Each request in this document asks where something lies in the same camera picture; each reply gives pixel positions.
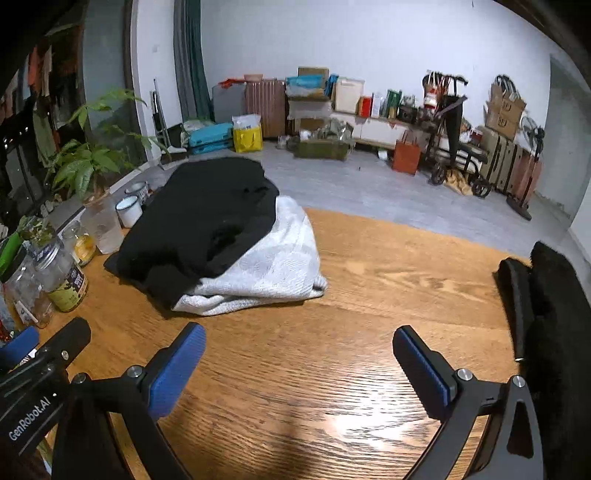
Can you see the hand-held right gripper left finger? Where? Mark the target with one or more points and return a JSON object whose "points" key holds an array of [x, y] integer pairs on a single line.
{"points": [[178, 369]]}

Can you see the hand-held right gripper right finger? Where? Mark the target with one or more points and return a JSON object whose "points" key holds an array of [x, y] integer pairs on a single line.
{"points": [[425, 369]]}

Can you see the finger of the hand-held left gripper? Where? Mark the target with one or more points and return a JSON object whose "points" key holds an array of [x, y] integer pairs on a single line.
{"points": [[64, 341], [18, 344]]}

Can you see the black fleece jacket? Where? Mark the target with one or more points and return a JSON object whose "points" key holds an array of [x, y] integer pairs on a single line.
{"points": [[558, 323]]}

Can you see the black sweatshirt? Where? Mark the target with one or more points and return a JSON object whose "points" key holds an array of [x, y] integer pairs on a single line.
{"points": [[198, 217]]}

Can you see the hanging clothes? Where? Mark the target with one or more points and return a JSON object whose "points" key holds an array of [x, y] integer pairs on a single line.
{"points": [[41, 92]]}

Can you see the glass jar with green label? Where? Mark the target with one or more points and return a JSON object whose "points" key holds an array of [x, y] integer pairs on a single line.
{"points": [[64, 281]]}

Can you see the small jar with yellow contents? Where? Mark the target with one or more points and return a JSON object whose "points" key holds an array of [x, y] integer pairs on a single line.
{"points": [[83, 247]]}

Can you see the clear plastic cup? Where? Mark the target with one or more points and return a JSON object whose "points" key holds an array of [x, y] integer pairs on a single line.
{"points": [[104, 226]]}

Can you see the white knitted sweater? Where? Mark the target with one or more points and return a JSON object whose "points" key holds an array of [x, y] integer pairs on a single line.
{"points": [[277, 263]]}

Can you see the potted green plant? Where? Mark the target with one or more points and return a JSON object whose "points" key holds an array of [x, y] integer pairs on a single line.
{"points": [[83, 166]]}

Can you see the orange paper bag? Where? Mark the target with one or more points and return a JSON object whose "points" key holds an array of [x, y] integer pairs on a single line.
{"points": [[406, 157]]}

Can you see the row of upright suitcases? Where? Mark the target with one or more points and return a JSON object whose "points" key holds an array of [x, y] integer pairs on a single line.
{"points": [[508, 166]]}

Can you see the blue flat box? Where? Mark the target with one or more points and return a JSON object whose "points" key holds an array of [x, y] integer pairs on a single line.
{"points": [[210, 136]]}

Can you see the black metal rack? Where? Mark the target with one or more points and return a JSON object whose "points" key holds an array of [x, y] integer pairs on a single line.
{"points": [[450, 129]]}

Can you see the green crate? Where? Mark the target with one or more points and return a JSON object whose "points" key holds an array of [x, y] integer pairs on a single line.
{"points": [[321, 150]]}

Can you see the yellow shopping bag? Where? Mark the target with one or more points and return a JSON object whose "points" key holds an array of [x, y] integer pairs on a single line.
{"points": [[247, 136]]}

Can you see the white low cabinet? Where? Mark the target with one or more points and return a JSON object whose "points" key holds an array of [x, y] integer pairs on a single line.
{"points": [[369, 131]]}

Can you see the folded stepladder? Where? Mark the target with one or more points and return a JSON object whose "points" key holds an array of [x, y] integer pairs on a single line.
{"points": [[159, 115]]}

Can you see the black standing fan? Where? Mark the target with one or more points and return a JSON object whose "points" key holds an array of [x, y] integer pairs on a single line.
{"points": [[531, 138]]}

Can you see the grey board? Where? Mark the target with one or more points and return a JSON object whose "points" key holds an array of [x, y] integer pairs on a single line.
{"points": [[228, 104]]}

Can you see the pink suitcase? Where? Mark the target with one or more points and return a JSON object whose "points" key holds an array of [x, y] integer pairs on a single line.
{"points": [[265, 108]]}

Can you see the white box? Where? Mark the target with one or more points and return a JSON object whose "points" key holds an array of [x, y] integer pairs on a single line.
{"points": [[348, 94]]}

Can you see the blue cardboard box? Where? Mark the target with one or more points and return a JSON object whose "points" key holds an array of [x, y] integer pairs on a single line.
{"points": [[307, 85]]}

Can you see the green curtain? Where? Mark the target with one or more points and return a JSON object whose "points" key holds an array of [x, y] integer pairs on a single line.
{"points": [[189, 60]]}

